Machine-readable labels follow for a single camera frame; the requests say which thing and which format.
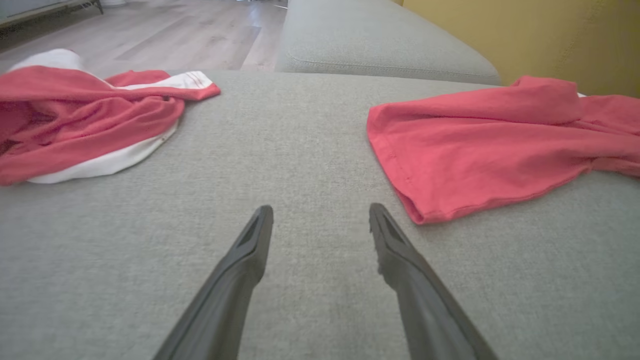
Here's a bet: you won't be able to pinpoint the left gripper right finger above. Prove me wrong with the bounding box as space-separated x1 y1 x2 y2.
369 202 501 360

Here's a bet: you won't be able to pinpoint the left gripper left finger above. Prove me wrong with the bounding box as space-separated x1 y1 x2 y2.
152 204 275 360

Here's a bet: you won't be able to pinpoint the red Bulls basketball jersey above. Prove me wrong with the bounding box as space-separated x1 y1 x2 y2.
366 75 640 226

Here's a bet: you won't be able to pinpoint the red and white shorts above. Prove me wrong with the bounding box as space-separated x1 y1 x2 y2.
0 48 222 187

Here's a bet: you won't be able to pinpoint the large grey sofa seat cushion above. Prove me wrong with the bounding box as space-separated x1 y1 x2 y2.
0 70 640 360

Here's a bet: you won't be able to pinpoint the small grey sofa cushion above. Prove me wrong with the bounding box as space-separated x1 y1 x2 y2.
275 0 502 86

